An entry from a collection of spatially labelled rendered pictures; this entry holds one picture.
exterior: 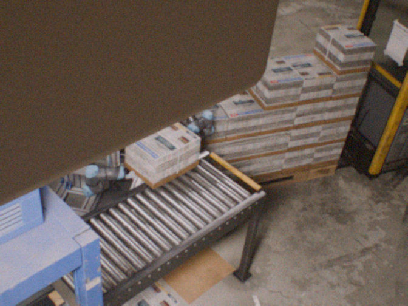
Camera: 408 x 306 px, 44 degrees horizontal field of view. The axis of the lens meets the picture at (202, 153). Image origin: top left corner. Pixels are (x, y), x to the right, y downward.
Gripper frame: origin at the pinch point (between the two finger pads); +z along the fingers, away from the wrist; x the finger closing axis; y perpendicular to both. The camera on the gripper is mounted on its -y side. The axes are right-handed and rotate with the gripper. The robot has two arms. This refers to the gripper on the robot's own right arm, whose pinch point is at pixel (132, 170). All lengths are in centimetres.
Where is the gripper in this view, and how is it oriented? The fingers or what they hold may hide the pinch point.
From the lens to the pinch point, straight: 325.0
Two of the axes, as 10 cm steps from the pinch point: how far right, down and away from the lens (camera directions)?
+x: -6.9, -4.7, 5.5
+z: 7.2, -3.8, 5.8
